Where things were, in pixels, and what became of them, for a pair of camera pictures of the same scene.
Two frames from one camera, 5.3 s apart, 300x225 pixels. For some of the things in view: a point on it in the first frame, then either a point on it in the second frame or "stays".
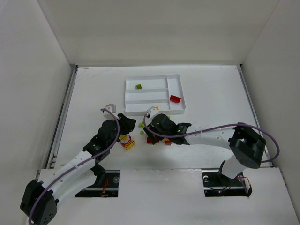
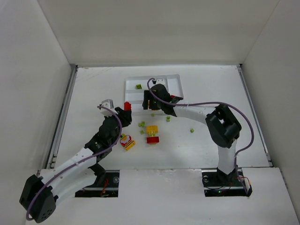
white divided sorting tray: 165,93 stays
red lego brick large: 149,141 stays
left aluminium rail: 51,163 stays
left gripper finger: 122,116 -> 119,110
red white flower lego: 125,139 stays
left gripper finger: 128,124 -> 127,118
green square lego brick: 138,86 stays
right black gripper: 151,131 -> 147,100
